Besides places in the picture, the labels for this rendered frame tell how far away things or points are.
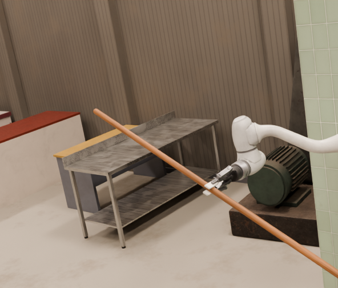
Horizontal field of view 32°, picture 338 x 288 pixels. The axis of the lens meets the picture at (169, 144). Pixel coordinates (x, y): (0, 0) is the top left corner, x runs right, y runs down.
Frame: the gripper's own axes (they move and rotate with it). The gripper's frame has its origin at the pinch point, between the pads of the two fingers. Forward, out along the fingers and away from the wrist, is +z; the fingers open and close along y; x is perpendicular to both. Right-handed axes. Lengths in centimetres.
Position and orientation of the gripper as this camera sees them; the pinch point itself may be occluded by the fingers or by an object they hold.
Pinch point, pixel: (210, 187)
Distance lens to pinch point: 269.5
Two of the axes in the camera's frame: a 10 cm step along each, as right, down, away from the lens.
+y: -1.6, 8.2, 5.5
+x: -7.3, -4.7, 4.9
